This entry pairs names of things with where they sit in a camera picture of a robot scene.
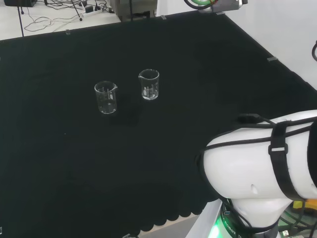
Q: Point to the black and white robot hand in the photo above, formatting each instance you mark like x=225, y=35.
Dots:
x=227, y=5

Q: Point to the clear glass beaker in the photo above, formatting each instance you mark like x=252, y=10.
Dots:
x=149, y=85
x=106, y=99

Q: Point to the white power strip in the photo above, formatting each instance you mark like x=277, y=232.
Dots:
x=94, y=10

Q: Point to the black tripod leg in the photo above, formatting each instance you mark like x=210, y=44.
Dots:
x=77, y=11

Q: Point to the thin dark pole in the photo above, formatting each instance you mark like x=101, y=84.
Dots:
x=20, y=21

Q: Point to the black equipment case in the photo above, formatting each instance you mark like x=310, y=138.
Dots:
x=19, y=2

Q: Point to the yellow stop button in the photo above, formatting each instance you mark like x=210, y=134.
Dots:
x=309, y=203

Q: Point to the black bench cloth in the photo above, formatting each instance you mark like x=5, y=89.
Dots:
x=74, y=161

